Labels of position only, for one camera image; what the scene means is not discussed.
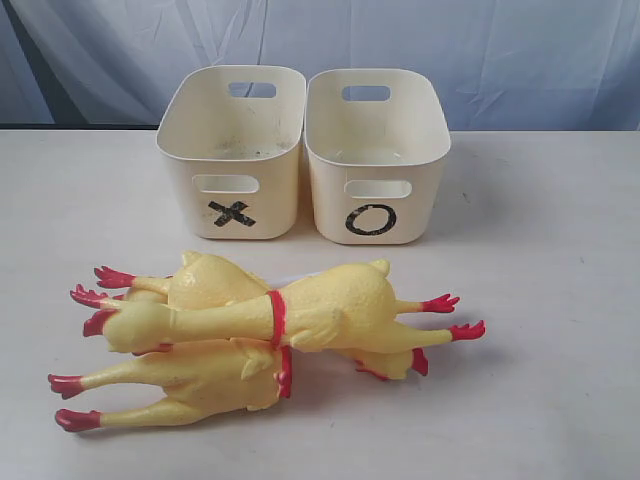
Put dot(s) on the cream bin marked X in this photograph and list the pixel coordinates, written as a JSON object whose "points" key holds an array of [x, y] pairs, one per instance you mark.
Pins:
{"points": [[231, 139]]}

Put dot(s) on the chicken head with white tube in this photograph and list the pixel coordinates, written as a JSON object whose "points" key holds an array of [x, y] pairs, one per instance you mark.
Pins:
{"points": [[295, 277]]}

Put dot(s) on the cream bin marked O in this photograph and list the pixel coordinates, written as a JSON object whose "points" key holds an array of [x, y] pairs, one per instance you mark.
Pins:
{"points": [[376, 140]]}

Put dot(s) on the blue backdrop cloth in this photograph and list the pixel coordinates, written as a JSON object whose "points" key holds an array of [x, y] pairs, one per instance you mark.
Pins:
{"points": [[496, 65]]}

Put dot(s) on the headless yellow chicken body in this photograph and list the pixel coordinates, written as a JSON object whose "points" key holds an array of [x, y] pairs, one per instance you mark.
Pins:
{"points": [[200, 379]]}

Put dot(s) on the whole yellow rubber chicken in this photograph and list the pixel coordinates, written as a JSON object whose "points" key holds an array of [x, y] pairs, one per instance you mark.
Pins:
{"points": [[351, 306], [383, 366]]}

